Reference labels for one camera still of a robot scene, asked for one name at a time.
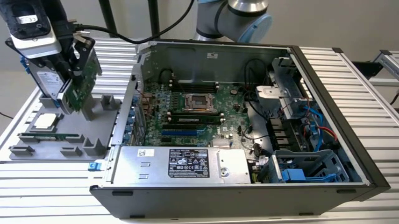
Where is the graphics card black fan shroud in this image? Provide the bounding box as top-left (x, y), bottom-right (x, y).
top-left (58, 52), bottom-right (104, 115)

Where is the silver metal drive bay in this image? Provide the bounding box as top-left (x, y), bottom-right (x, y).
top-left (255, 56), bottom-right (314, 120)

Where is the open black PC case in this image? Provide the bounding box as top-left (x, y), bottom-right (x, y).
top-left (90, 37), bottom-right (393, 220)

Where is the neighbouring metal slat table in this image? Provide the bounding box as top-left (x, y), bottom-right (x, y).
top-left (370, 50), bottom-right (399, 87)

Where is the blue plastic disk carrier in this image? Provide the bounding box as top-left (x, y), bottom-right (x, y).
top-left (280, 168), bottom-right (342, 182)

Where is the small silver heat sink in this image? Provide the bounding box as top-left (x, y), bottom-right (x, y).
top-left (212, 138), bottom-right (234, 148)

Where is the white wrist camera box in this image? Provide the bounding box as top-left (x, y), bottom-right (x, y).
top-left (0, 0), bottom-right (63, 59)

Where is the silver CPU chip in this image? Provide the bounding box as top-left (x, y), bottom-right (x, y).
top-left (31, 113), bottom-right (60, 130)

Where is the black looped wire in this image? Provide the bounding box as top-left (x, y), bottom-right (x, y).
top-left (244, 58), bottom-right (270, 87)

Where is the blue data wire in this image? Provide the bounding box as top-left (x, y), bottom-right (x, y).
top-left (302, 105), bottom-right (326, 152)

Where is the green motherboard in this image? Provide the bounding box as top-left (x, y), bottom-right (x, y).
top-left (139, 80), bottom-right (255, 151)

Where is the black expansion slot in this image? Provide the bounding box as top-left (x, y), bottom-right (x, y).
top-left (162, 123), bottom-right (207, 131)

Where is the CPU socket metal frame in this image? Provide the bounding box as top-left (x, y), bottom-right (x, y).
top-left (183, 93), bottom-right (215, 111)

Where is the hard disk blue carrier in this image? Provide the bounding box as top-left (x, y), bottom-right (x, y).
top-left (19, 55), bottom-right (71, 110)

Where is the grey plastic parts rack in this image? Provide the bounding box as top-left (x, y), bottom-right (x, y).
top-left (8, 93), bottom-right (123, 161)

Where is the blue expansion slot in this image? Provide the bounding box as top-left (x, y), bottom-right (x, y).
top-left (162, 129), bottom-right (200, 138)

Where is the black stand pole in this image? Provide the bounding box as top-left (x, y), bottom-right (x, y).
top-left (148, 0), bottom-right (162, 39)
top-left (99, 0), bottom-right (119, 38)

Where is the grey metal disk cage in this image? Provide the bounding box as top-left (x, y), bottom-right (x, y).
top-left (258, 149), bottom-right (350, 184)

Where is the silver power supply unit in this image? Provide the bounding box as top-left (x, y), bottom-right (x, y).
top-left (114, 146), bottom-right (252, 185)

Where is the thick black camera cable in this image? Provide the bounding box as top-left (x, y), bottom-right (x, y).
top-left (70, 0), bottom-right (198, 45)

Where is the red power wire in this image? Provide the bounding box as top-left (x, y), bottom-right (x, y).
top-left (317, 125), bottom-right (341, 142)

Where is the black table bracket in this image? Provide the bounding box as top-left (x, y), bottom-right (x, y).
top-left (351, 60), bottom-right (385, 77)

